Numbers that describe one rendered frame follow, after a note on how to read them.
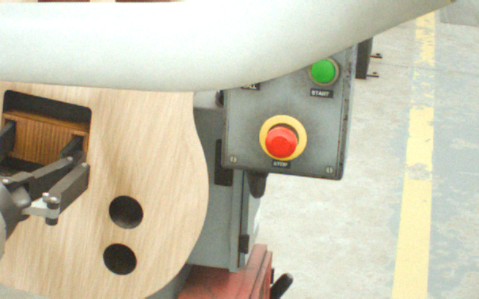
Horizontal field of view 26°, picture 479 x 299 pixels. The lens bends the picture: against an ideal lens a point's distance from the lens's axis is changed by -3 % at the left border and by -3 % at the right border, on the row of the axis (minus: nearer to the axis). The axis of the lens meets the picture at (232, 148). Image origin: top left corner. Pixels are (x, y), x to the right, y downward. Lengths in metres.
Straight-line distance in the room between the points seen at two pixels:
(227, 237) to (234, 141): 0.32
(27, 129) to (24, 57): 0.41
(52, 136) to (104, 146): 0.06
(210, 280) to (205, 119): 0.30
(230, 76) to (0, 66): 0.16
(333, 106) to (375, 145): 2.71
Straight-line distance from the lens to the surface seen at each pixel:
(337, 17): 0.66
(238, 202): 1.63
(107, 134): 1.09
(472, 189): 3.76
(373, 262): 3.18
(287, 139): 1.34
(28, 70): 0.72
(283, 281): 1.91
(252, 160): 1.38
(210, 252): 1.68
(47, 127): 1.11
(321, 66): 1.32
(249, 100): 1.36
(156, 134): 1.08
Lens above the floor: 1.47
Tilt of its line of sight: 22 degrees down
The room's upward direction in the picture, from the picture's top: 3 degrees clockwise
